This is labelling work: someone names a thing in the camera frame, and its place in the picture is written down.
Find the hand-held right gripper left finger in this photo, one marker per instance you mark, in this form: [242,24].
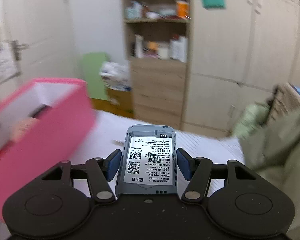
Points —
[113,165]

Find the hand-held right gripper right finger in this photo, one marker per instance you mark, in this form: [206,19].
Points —
[183,163]

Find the grey portable router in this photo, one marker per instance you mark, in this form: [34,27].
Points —
[150,160]

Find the black square case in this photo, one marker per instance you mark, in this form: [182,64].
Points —
[38,112]

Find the pink storage box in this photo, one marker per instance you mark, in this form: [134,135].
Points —
[40,160]

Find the white patterned table cover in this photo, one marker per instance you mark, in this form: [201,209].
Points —
[210,150]

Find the cardboard box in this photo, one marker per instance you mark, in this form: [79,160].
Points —
[120,102]

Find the white printed tote bag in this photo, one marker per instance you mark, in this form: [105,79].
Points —
[2,60]

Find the wooden bookshelf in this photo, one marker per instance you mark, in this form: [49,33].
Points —
[157,85]

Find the white plastic package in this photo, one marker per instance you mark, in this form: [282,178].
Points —
[115,75]

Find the green stool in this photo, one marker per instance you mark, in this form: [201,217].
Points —
[92,75]

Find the olive puffer jacket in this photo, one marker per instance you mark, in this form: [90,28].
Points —
[277,160]

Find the white door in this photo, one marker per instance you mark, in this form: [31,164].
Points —
[40,30]

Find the tall white bottle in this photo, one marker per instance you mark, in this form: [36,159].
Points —
[182,50]

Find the grey can red cap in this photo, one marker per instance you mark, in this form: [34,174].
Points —
[174,50]

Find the white jar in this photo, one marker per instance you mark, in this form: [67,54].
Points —
[164,51]

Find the light wooden wardrobe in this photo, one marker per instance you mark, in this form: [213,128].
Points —
[227,55]

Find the white spray bottle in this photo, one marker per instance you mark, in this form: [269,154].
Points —
[139,46]

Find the small orange box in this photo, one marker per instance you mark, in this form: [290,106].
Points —
[152,46]

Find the printed cloth bag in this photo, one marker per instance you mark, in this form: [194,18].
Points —
[290,100]

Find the orange paper cup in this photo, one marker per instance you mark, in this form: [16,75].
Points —
[182,8]

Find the teal white boxes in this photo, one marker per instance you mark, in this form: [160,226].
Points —
[133,11]

